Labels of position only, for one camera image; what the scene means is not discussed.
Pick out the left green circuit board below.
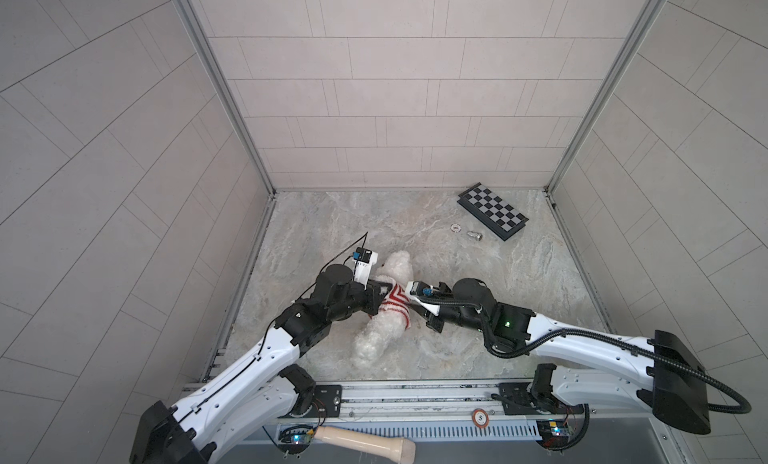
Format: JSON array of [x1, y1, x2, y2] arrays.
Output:
[[277, 424, 315, 455]]

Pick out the green circuit board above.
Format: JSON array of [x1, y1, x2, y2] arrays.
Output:
[[277, 424, 315, 455], [536, 420, 571, 449]]

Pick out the white teddy bear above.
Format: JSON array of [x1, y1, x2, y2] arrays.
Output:
[[352, 251, 414, 368]]

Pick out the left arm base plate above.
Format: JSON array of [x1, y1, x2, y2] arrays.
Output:
[[287, 384, 343, 419]]

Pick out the right green circuit board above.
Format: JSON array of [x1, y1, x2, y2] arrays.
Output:
[[536, 420, 571, 449]]

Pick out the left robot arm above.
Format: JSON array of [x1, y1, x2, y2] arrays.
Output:
[[128, 264, 397, 463]]

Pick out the red white striped sweater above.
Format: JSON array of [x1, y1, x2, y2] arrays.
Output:
[[379, 284, 411, 329]]

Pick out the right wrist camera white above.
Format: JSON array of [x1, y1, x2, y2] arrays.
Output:
[[405, 281, 451, 316]]

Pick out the round red white sticker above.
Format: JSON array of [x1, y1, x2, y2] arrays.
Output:
[[471, 408, 489, 429]]

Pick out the aluminium front rail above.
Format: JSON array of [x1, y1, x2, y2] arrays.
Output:
[[161, 376, 679, 444]]

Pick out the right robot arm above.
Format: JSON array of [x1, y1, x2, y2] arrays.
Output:
[[406, 278, 752, 435]]

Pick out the black white checkerboard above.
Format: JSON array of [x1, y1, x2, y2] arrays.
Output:
[[458, 183, 528, 241]]

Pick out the beige wooden handle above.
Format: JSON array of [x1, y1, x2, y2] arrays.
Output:
[[313, 426, 416, 464]]

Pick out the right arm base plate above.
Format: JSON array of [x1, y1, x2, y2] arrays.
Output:
[[491, 382, 584, 416]]

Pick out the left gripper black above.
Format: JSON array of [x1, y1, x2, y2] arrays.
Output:
[[322, 278, 393, 325]]

